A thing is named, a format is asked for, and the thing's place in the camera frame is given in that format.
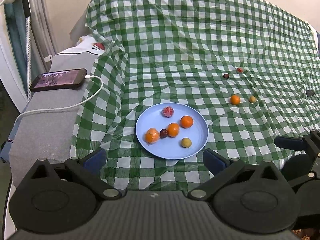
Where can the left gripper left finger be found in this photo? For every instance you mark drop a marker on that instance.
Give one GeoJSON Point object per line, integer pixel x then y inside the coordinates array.
{"type": "Point", "coordinates": [86, 171]}

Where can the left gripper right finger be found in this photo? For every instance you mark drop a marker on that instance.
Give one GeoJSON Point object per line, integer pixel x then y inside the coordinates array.
{"type": "Point", "coordinates": [224, 171]}

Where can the yellow-green small fruit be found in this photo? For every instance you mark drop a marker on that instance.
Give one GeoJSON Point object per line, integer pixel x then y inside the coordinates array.
{"type": "Point", "coordinates": [186, 143]}

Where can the dark red jujube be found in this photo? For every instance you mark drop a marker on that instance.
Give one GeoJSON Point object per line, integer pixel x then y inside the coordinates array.
{"type": "Point", "coordinates": [163, 133]}

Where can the small orange mandarin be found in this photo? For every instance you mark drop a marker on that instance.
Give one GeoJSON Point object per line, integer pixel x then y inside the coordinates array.
{"type": "Point", "coordinates": [235, 99]}

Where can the large orange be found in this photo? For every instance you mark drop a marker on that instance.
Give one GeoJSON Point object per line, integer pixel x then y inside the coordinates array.
{"type": "Point", "coordinates": [152, 136]}

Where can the yellow small fruit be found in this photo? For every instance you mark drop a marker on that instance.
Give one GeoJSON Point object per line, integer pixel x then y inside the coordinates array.
{"type": "Point", "coordinates": [252, 99]}

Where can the pink lychee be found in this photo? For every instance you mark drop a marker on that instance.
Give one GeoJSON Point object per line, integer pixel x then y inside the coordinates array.
{"type": "Point", "coordinates": [168, 111]}

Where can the red fruit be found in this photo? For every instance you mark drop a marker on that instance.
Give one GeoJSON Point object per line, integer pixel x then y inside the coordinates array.
{"type": "Point", "coordinates": [240, 70]}

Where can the grey sofa armrest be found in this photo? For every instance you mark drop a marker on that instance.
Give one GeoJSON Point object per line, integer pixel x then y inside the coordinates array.
{"type": "Point", "coordinates": [44, 135]}

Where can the light blue plate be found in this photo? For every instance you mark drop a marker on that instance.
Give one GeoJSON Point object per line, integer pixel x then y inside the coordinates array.
{"type": "Point", "coordinates": [170, 148]}

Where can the black smartphone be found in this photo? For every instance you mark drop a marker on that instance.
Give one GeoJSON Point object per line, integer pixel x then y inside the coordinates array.
{"type": "Point", "coordinates": [65, 79]}

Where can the green checkered tablecloth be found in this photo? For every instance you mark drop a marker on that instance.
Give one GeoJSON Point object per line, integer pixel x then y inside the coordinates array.
{"type": "Point", "coordinates": [159, 51]}

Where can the white printed cushion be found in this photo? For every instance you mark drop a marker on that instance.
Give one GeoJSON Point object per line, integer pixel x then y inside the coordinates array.
{"type": "Point", "coordinates": [85, 44]}

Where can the grey curtain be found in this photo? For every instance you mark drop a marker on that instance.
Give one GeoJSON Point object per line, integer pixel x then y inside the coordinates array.
{"type": "Point", "coordinates": [42, 34]}

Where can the white door frame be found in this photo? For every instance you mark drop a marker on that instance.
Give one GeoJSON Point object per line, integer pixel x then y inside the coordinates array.
{"type": "Point", "coordinates": [10, 76]}

